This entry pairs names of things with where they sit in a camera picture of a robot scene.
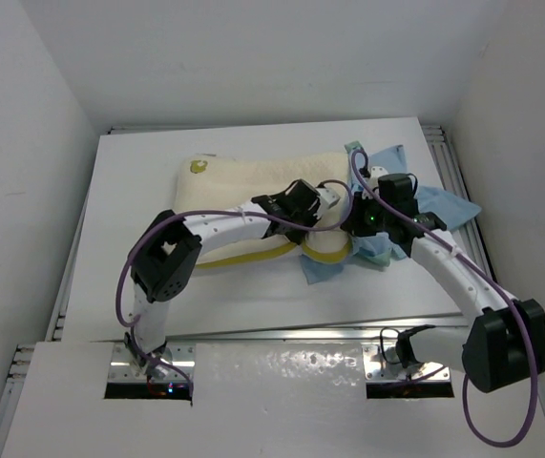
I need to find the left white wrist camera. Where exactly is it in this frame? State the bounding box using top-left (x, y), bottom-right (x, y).
top-left (316, 187), bottom-right (341, 214)

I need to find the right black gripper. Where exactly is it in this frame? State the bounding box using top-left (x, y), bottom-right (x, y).
top-left (340, 192), bottom-right (391, 238)

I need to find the aluminium frame rail right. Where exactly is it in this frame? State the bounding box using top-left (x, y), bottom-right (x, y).
top-left (422, 125), bottom-right (496, 280)

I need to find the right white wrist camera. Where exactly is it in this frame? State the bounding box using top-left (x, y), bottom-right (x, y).
top-left (369, 166), bottom-right (388, 179)

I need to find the purple cable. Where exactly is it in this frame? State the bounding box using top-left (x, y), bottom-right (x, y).
top-left (349, 148), bottom-right (539, 448)
top-left (116, 178), bottom-right (354, 397)

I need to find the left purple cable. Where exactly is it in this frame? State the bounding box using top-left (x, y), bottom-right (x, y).
top-left (116, 178), bottom-right (354, 397)

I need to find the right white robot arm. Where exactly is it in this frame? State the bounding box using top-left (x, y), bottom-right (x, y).
top-left (342, 168), bottom-right (545, 393)

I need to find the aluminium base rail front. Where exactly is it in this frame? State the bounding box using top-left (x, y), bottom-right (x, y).
top-left (108, 324), bottom-right (469, 393)

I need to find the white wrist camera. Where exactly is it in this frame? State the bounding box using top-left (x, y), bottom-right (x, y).
top-left (316, 187), bottom-right (341, 214)
top-left (369, 166), bottom-right (388, 179)

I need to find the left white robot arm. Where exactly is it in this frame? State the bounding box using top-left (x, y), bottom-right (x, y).
top-left (129, 179), bottom-right (339, 360)

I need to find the cream yellow pillow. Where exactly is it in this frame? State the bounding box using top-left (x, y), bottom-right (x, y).
top-left (173, 152), bottom-right (352, 268)

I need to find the blue green pillowcase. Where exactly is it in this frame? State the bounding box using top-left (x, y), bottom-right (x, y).
top-left (300, 145), bottom-right (481, 284)

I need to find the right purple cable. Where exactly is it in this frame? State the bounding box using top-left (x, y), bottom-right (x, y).
top-left (349, 148), bottom-right (539, 448)

